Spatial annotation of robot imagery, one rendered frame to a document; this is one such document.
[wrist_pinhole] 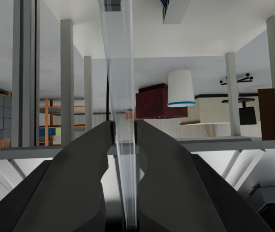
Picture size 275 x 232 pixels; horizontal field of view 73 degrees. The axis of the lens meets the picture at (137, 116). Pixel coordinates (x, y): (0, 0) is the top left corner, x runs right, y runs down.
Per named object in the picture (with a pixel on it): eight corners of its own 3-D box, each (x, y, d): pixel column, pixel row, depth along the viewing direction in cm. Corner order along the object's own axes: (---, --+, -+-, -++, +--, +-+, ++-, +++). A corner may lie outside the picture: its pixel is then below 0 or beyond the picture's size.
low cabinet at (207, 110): (235, 101, 728) (237, 123, 722) (178, 103, 710) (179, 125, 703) (272, 92, 551) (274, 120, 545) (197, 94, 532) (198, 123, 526)
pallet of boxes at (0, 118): (-48, 86, 352) (-50, 142, 344) (-8, 85, 358) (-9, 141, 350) (-8, 96, 459) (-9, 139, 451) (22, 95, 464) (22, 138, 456)
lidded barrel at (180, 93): (197, 68, 300) (200, 102, 296) (188, 76, 346) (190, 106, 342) (168, 69, 298) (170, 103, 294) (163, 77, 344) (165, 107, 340)
